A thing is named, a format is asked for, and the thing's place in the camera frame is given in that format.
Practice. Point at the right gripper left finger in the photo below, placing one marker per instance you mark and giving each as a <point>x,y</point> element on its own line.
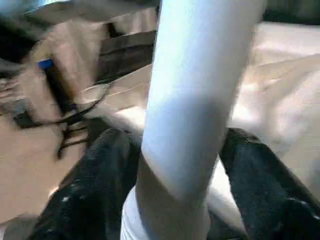
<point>95,190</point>

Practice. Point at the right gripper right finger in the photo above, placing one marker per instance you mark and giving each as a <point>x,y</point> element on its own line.
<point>270,190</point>

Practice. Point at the white plastic table top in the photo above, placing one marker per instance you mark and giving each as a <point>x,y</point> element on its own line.
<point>275,87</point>

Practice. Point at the white plastic table leg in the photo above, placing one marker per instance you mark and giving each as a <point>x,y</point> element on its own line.
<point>195,87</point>

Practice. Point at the brown cardboard box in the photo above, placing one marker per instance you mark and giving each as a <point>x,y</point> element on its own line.
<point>72,50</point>

